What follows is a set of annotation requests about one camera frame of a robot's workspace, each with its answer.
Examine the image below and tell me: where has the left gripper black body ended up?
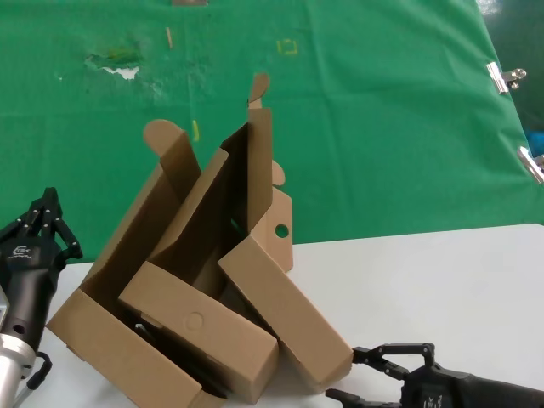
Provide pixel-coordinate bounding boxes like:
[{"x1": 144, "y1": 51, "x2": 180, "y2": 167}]
[{"x1": 0, "y1": 233, "x2": 65, "y2": 348}]

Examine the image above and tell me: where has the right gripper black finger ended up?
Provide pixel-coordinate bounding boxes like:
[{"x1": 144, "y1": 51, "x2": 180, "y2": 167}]
[
  {"x1": 325, "y1": 388, "x2": 403, "y2": 408},
  {"x1": 352, "y1": 342, "x2": 437, "y2": 379}
]

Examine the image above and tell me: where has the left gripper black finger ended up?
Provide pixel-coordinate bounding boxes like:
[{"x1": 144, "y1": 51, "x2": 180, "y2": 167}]
[
  {"x1": 0, "y1": 187, "x2": 54, "y2": 243},
  {"x1": 42, "y1": 189, "x2": 84, "y2": 260}
]

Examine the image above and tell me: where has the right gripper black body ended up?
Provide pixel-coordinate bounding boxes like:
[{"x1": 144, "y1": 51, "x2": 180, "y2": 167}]
[{"x1": 401, "y1": 365, "x2": 544, "y2": 408}]

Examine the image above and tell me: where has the brown cardboard mailer box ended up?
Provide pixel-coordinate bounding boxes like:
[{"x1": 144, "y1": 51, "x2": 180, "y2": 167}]
[{"x1": 193, "y1": 71, "x2": 354, "y2": 394}]

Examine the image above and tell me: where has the large open brown cardboard box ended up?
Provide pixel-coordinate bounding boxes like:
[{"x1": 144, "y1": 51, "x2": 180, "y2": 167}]
[{"x1": 46, "y1": 118, "x2": 230, "y2": 408}]

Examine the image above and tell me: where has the brown cardboard box round dimple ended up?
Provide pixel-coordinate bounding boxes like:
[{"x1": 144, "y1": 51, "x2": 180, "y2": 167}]
[{"x1": 117, "y1": 144, "x2": 280, "y2": 405}]

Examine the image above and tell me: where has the green table cloth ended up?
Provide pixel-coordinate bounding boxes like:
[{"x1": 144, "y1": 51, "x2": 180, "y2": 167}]
[{"x1": 0, "y1": 0, "x2": 544, "y2": 267}]

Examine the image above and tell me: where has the silver binder clip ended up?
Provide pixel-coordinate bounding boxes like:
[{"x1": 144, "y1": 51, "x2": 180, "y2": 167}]
[
  {"x1": 485, "y1": 61, "x2": 528, "y2": 95},
  {"x1": 516, "y1": 146, "x2": 544, "y2": 184}
]

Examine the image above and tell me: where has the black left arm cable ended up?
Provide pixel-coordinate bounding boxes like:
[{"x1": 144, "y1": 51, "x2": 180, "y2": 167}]
[{"x1": 14, "y1": 351, "x2": 54, "y2": 408}]

